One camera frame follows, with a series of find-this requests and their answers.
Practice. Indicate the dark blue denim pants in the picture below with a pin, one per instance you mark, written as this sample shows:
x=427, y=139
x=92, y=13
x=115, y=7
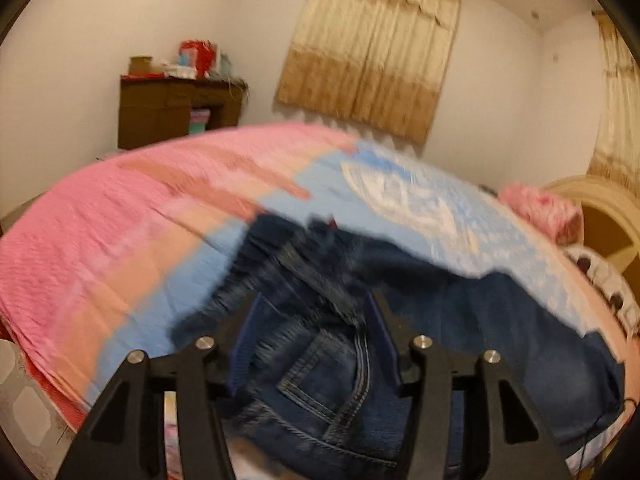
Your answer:
x=480, y=320

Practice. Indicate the pink fluffy pillow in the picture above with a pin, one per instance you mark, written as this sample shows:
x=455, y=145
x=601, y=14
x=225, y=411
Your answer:
x=542, y=210

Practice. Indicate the red gift bag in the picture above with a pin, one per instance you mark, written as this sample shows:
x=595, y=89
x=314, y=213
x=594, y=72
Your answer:
x=200, y=57

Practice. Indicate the cream bed headboard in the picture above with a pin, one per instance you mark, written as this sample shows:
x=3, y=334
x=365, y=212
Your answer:
x=607, y=220

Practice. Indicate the brown wooden desk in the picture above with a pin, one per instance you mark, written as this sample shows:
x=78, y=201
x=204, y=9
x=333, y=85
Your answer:
x=150, y=110

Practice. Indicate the stack of coloured boxes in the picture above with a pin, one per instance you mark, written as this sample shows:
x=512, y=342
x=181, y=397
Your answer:
x=199, y=121

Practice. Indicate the white tissue box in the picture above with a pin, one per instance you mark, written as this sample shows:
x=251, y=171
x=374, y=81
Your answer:
x=179, y=71

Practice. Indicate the beige patterned curtain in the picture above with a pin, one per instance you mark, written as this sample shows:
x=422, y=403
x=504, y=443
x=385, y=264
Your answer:
x=370, y=50
x=617, y=125

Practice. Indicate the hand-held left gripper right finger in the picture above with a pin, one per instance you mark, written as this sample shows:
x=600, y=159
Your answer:
x=381, y=332

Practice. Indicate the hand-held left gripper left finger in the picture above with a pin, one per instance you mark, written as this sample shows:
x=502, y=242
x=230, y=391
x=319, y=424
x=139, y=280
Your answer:
x=244, y=342

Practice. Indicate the white dotted pillow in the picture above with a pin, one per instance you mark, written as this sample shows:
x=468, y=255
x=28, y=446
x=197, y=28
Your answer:
x=605, y=280

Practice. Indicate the pink and blue blanket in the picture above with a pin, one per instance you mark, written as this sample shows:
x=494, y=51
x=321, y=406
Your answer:
x=150, y=220

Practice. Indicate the open brown cardboard box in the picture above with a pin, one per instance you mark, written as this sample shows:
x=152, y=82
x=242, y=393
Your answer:
x=141, y=65

